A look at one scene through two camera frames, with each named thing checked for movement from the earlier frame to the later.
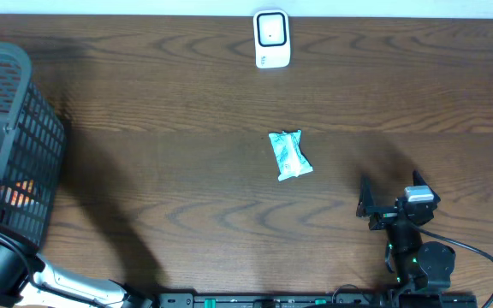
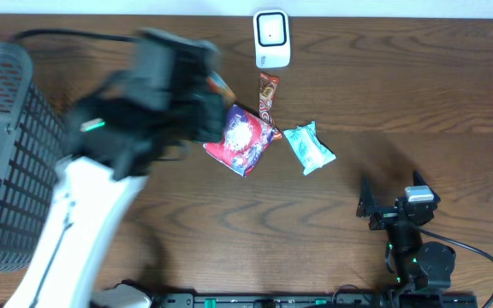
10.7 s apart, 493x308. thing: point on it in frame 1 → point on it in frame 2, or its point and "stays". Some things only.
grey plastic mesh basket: [18, 145] stays
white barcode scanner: [271, 38] stays
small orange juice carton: [19, 193] → [218, 85]
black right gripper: [384, 216] stays
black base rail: [318, 300] stays
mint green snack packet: [291, 161] → [311, 151]
